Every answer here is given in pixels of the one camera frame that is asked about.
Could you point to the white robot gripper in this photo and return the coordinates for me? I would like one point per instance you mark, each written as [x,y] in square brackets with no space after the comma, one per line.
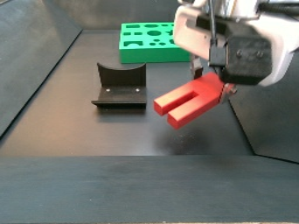
[272,17]

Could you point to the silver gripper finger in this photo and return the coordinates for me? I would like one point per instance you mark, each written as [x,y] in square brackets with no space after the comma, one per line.
[196,68]

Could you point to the red double-square block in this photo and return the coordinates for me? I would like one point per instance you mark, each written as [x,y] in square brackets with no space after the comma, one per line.
[190,100]

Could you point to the green foam shape board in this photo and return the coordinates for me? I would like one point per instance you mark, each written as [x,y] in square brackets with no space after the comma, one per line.
[147,43]

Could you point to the black curved holder stand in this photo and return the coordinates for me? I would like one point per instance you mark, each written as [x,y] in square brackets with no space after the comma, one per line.
[122,88]

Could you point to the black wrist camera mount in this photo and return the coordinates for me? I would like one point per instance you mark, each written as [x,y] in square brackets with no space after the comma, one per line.
[239,51]

